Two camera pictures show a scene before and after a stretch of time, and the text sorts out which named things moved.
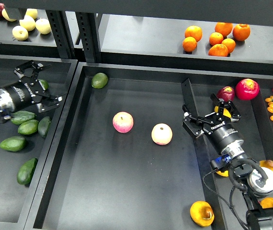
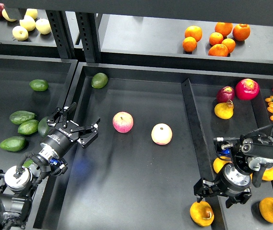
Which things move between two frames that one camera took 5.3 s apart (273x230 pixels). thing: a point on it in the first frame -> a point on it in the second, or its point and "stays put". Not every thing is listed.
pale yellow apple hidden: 6,17 stays put
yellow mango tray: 202,213 stays put
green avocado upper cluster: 19,116 stays put
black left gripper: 26,91 -> 59,140
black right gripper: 223,132 -> 232,180
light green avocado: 99,80 stays put
